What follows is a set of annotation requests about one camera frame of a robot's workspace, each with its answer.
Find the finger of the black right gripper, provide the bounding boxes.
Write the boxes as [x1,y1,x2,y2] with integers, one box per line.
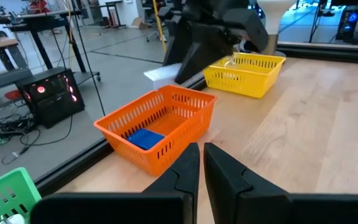
[163,17,195,65]
[174,30,241,85]

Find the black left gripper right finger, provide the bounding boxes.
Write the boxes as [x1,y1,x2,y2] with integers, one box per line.
[203,142,358,224]

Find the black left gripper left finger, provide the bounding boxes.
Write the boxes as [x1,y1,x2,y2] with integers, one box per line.
[30,142,201,224]

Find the white plastic box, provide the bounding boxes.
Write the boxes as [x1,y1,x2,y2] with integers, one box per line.
[143,63,183,90]

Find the blue plastic box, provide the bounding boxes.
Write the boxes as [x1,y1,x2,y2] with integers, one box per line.
[126,128,166,151]

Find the cardboard box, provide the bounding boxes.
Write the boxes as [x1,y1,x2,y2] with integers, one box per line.
[131,17,150,30]

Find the yellow plastic basket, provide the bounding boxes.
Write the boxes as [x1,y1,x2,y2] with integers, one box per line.
[203,52,287,100]

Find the orange plastic basket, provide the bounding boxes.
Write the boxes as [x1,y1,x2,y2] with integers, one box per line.
[93,84,219,177]

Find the black computer tower blue lights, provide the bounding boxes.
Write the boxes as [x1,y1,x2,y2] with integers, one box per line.
[335,6,358,42]

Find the black computer tower red lights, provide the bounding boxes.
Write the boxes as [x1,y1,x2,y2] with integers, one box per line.
[15,67,86,129]

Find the black workbench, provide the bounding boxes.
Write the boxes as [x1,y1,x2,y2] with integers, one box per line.
[3,8,102,82]

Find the green plastic basket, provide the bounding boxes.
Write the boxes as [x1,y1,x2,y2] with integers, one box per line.
[0,167,42,224]

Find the red floor object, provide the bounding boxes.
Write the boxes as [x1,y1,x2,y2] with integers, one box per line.
[4,89,24,101]

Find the black low platform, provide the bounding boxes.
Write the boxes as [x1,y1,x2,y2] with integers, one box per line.
[0,68,34,94]

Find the yellow hanging cable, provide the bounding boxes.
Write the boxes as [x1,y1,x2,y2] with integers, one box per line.
[152,0,168,53]

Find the black aluminium table frame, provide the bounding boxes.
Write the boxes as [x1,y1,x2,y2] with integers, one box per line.
[33,41,358,197]

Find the black cable with plug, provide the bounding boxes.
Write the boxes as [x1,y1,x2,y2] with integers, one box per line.
[1,114,74,166]

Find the black power strip with cables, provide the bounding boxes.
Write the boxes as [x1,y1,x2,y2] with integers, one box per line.
[0,105,40,147]

